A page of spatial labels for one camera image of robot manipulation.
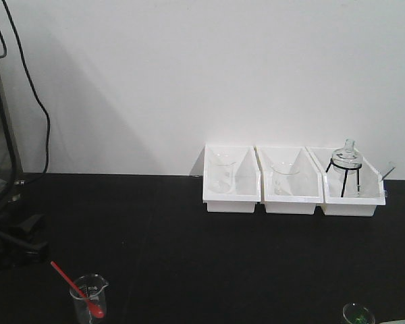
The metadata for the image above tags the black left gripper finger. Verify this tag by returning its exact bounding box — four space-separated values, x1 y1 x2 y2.
9 213 45 236
18 242 49 266

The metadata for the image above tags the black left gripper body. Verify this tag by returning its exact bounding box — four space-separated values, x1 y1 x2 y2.
0 236 24 270

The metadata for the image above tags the red plastic spoon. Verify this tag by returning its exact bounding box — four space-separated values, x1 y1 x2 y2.
50 261 105 319

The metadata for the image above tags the green plastic spoon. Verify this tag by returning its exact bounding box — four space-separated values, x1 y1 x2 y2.
353 314 369 324

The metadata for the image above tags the glass beaker front left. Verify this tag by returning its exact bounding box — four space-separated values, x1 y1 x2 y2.
70 273 109 324

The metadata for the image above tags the glass beaker in left bin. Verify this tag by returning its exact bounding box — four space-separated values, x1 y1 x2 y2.
209 153 236 194

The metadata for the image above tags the glass beaker in bin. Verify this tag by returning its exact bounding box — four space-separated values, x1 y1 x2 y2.
209 153 236 194
271 161 300 196

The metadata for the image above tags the left white storage bin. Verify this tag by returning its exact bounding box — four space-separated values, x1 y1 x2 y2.
202 144 261 213

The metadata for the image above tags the white storage bin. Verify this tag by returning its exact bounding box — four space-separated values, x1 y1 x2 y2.
306 146 385 217
255 146 324 215
202 144 261 213

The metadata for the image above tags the glass beaker in middle bin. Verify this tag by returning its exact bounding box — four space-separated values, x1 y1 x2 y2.
271 161 300 196

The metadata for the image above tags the middle white storage bin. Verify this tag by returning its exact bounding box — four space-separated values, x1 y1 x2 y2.
255 146 324 215

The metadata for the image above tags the right white storage bin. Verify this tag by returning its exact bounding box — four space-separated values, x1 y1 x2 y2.
306 146 385 217

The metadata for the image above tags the glass beaker front right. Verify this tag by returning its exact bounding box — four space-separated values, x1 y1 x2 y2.
341 302 376 324

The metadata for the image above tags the round glass flask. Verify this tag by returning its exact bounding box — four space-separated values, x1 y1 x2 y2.
331 138 363 173

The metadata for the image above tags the glass test tube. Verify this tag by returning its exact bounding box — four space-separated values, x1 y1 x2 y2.
380 161 396 180

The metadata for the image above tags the black hanging cable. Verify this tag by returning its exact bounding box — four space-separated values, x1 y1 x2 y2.
0 0 51 183

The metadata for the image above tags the black wire tripod stand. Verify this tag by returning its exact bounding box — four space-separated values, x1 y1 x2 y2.
325 157 362 198

